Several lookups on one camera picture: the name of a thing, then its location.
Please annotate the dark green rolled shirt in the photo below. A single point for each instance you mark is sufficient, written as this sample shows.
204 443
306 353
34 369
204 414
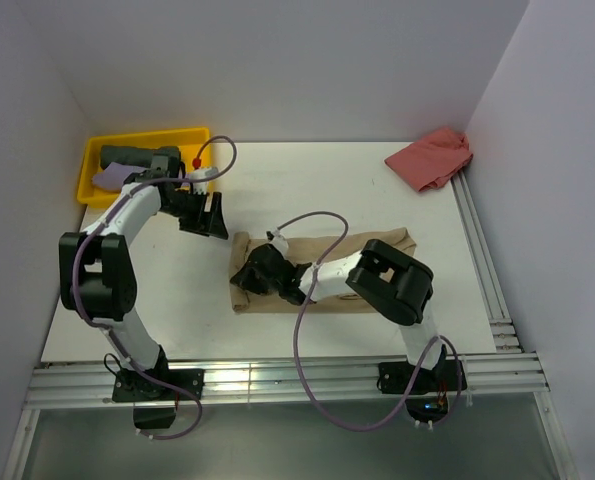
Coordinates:
122 154

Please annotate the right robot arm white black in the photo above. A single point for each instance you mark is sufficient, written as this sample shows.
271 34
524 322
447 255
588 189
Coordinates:
393 283

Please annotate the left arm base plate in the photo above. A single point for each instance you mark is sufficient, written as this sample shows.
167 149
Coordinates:
155 405

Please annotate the aluminium front rail frame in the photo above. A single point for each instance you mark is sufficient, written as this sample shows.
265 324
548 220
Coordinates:
76 385

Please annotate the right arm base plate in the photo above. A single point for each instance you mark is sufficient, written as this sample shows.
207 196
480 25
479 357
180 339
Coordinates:
393 378

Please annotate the lavender folded shirt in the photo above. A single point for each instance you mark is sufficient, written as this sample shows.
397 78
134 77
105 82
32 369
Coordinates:
112 178

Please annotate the yellow plastic bin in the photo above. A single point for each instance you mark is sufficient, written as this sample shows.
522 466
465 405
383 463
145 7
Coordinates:
188 140

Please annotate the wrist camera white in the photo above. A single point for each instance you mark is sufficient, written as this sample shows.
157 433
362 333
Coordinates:
278 241
200 176

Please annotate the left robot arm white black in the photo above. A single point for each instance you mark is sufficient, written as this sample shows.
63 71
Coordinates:
97 278

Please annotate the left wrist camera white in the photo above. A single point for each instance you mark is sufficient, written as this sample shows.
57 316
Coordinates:
200 176

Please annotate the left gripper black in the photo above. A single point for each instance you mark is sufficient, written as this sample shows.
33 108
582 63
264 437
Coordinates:
206 223

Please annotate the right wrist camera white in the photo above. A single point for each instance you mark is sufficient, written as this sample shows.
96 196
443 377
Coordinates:
278 241

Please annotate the pink t shirt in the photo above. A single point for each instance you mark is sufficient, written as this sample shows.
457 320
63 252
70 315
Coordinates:
430 162

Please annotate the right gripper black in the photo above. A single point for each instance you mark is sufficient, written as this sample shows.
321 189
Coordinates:
245 279

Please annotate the aluminium right side rail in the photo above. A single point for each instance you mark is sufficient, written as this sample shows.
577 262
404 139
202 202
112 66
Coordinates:
502 327

